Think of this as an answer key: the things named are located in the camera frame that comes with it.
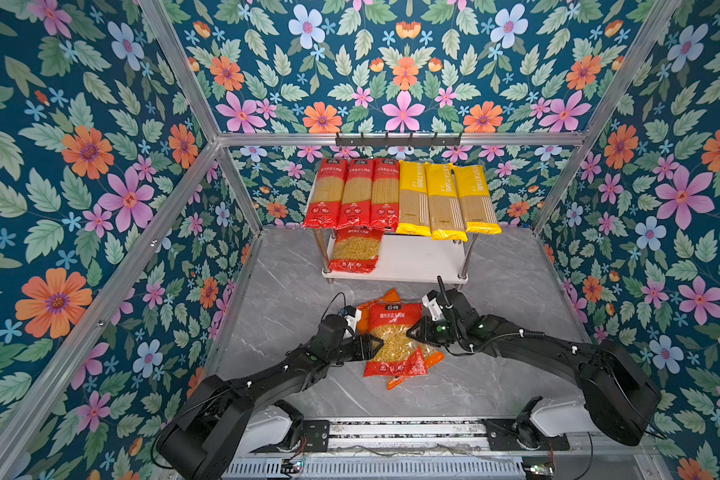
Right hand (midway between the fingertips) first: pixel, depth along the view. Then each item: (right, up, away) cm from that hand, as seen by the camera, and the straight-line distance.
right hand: (407, 333), depth 82 cm
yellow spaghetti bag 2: (+9, +30, -10) cm, 33 cm away
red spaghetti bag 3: (-6, +36, -5) cm, 37 cm away
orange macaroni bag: (+8, -8, +3) cm, 12 cm away
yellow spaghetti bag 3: (+18, +33, -7) cm, 38 cm away
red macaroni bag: (-2, -6, -2) cm, 7 cm away
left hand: (-7, -2, 0) cm, 7 cm away
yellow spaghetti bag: (+1, +33, -8) cm, 34 cm away
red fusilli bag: (-16, +23, +18) cm, 34 cm away
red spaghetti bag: (-22, +34, -8) cm, 41 cm away
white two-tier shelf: (+1, +21, +20) cm, 30 cm away
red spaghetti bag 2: (-14, +35, -7) cm, 38 cm away
